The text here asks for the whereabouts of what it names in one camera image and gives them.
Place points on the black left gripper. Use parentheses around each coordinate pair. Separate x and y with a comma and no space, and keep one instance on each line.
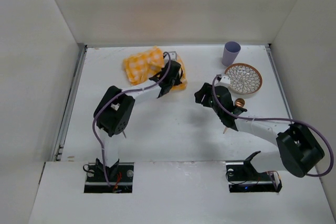
(172,71)

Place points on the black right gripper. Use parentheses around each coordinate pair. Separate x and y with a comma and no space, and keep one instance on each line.
(207,96)

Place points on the yellow white checkered cloth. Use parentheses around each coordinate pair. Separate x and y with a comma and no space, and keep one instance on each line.
(141,66)

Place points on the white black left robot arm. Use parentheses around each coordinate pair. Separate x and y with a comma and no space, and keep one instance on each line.
(114,110)

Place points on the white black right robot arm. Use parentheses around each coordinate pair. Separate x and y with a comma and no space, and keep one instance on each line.
(298,149)

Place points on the patterned ceramic plate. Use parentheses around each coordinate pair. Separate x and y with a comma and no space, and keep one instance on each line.
(244,79)

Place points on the lavender plastic cup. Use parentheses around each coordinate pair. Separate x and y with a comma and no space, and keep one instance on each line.
(231,51)

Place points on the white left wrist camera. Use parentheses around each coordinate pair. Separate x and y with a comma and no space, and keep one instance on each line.
(169,55)

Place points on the copper long-handled spoon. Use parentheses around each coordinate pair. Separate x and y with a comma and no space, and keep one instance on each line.
(237,104)

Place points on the right aluminium frame rail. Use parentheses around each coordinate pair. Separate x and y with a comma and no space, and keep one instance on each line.
(272,62)

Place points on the aluminium frame rail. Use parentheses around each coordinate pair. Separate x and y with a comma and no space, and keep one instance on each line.
(272,62)
(63,129)

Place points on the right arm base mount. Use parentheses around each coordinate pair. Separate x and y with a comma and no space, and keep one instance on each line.
(243,178)

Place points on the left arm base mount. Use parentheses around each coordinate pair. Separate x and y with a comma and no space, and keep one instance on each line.
(120,178)

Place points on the left aluminium frame rail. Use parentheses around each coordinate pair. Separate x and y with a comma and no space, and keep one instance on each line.
(63,129)

